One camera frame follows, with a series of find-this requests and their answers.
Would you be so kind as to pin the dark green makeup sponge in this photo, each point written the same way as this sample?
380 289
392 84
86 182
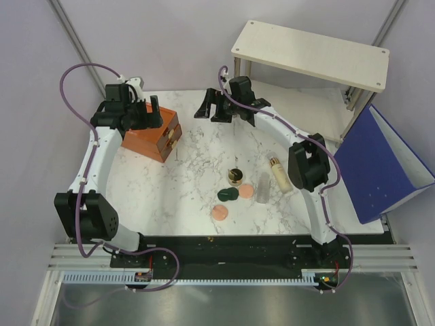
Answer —
228 194

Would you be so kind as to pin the white two-tier shelf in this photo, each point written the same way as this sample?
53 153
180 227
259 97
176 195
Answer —
318 83

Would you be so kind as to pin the cream lotion bottle gold cap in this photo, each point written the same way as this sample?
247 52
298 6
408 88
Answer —
279 173

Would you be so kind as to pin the aluminium rail frame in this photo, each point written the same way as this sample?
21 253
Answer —
382 260

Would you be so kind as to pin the orange drawer organizer box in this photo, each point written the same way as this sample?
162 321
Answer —
149 142

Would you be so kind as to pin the white slotted cable duct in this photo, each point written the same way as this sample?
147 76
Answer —
107 277

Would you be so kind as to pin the pink round makeup puff front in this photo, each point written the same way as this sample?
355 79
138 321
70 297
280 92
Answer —
219 212

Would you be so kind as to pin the blue file binder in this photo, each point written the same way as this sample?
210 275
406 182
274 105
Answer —
379 169

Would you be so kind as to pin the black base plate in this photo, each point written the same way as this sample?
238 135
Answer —
241 257

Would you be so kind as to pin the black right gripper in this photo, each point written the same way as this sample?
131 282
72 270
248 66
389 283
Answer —
204 111

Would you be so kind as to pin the pink round makeup puff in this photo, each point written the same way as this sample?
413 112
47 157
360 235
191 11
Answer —
246 191
219 212

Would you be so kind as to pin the gold lid cream jar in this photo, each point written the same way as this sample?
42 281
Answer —
235 177

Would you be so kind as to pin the clear small bottle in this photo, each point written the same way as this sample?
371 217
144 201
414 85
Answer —
263 189

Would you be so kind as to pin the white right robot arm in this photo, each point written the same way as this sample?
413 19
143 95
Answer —
309 161

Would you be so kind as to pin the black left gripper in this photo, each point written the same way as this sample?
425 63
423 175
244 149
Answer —
149 120

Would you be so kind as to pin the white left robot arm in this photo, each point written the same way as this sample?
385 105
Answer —
85 213

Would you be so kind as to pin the clear drawer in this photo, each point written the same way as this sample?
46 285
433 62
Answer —
170 124
171 144

